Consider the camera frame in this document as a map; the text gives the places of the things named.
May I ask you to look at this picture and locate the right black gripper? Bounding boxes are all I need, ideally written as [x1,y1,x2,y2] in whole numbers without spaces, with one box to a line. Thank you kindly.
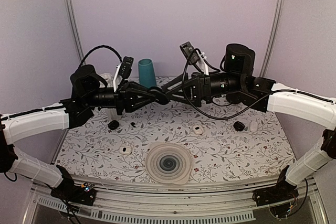
[161,72,244,108]

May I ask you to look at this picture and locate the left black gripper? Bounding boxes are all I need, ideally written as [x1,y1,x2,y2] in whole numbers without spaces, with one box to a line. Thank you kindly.
[85,80,157,115]

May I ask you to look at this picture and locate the black oval earbud case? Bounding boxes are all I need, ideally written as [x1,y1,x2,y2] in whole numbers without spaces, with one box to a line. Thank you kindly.
[148,87,170,105]

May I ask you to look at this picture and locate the white earbud charging case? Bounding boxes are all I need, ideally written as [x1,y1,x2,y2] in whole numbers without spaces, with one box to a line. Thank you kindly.
[192,125,204,135]

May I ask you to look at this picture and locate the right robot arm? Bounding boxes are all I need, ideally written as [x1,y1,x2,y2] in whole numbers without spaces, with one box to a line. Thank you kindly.
[163,44,335,201]

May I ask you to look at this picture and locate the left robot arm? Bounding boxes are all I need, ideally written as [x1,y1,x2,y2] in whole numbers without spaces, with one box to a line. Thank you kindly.
[1,65,171,200]

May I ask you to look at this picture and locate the small black earbud case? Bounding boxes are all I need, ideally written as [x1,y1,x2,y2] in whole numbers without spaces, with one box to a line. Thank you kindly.
[108,120,120,130]

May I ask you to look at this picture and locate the small white open case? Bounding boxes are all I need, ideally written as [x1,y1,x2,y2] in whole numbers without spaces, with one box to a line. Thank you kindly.
[119,145,132,155]

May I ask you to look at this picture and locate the black case near right gripper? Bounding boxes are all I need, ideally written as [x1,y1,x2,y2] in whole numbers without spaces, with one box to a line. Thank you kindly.
[233,121,245,132]

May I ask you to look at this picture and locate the teal tapered vase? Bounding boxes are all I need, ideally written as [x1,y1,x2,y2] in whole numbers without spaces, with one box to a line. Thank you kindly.
[138,59,156,88]

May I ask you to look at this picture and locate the white ribbed vase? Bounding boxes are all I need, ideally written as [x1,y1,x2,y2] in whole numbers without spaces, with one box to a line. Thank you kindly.
[101,72,119,121]

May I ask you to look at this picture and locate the cream swirl ceramic plate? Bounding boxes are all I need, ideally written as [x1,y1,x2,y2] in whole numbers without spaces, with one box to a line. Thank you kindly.
[145,143,193,185]

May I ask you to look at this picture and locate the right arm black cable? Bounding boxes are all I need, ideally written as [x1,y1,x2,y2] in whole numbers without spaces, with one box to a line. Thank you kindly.
[182,56,300,120]

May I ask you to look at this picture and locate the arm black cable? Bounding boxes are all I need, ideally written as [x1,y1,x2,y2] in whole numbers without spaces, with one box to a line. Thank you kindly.
[182,56,300,120]
[78,45,124,69]

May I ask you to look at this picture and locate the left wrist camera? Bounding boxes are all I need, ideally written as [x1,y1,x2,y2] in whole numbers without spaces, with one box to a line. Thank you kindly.
[112,56,134,92]

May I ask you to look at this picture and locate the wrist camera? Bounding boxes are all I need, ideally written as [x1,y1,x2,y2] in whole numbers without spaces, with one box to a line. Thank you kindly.
[180,41,209,75]
[112,56,134,92]

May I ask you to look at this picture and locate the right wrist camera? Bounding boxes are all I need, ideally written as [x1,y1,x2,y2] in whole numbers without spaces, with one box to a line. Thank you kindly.
[180,41,209,75]

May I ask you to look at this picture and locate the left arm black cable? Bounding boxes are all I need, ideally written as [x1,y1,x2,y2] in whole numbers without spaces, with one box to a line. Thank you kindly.
[78,45,124,69]

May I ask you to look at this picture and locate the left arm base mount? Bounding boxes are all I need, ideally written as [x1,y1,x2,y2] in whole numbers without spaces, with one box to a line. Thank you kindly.
[50,165,97,206]

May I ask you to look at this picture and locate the aluminium front rail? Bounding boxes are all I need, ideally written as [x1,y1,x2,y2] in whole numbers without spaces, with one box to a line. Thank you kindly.
[23,176,331,223]

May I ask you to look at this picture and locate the aluminium left frame post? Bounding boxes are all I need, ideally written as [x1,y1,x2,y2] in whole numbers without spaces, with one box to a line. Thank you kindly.
[64,0,86,65]

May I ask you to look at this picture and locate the aluminium frame post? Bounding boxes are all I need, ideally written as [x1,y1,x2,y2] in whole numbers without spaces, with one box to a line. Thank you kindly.
[257,0,289,78]
[64,0,86,65]

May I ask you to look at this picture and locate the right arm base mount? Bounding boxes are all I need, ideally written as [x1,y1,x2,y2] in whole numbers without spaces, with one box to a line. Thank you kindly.
[252,165,299,206]

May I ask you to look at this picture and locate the aluminium right frame post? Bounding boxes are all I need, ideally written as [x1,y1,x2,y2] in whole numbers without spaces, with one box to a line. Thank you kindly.
[257,0,289,78]

